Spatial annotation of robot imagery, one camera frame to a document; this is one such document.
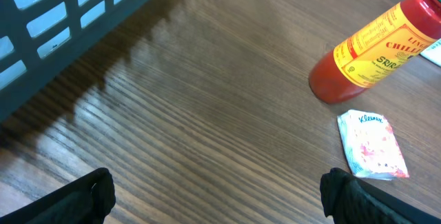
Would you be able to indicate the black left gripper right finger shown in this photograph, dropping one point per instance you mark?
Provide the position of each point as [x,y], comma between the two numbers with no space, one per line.
[349,200]

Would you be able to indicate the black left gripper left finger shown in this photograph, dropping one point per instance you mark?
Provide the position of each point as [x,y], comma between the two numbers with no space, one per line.
[88,199]

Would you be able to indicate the orange Kleenex tissue pack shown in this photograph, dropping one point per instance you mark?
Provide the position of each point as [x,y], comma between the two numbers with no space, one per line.
[370,146]

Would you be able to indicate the red sauce bottle green cap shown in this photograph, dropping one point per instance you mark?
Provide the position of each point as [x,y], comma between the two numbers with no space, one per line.
[376,51]

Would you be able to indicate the white barcode scanner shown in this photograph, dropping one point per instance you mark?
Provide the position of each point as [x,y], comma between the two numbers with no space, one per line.
[433,53]

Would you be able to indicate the grey plastic shopping basket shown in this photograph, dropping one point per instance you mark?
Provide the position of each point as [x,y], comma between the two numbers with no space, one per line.
[39,38]

